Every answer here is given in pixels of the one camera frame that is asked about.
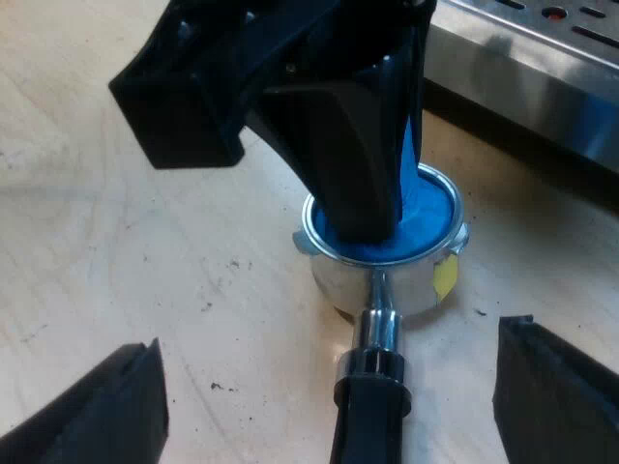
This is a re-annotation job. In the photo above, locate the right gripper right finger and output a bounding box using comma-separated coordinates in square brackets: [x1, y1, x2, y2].
[491, 314, 619, 464]

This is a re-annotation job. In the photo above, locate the filter holder with red-ended handle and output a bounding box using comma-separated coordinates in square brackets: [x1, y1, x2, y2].
[291, 162, 471, 464]

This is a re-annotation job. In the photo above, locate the bright blue tamper steel top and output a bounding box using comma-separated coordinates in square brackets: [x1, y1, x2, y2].
[309, 52, 455, 265]

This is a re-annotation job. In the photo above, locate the steel espresso machine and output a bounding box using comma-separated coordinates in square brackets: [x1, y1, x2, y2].
[419, 0, 619, 197]

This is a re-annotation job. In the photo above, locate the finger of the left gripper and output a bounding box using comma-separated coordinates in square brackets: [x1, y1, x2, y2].
[408, 0, 428, 165]
[259, 83, 405, 245]

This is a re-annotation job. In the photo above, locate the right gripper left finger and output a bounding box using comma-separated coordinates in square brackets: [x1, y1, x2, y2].
[0, 337, 171, 464]

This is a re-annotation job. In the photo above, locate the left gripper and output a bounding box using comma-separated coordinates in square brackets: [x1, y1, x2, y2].
[107, 0, 437, 171]

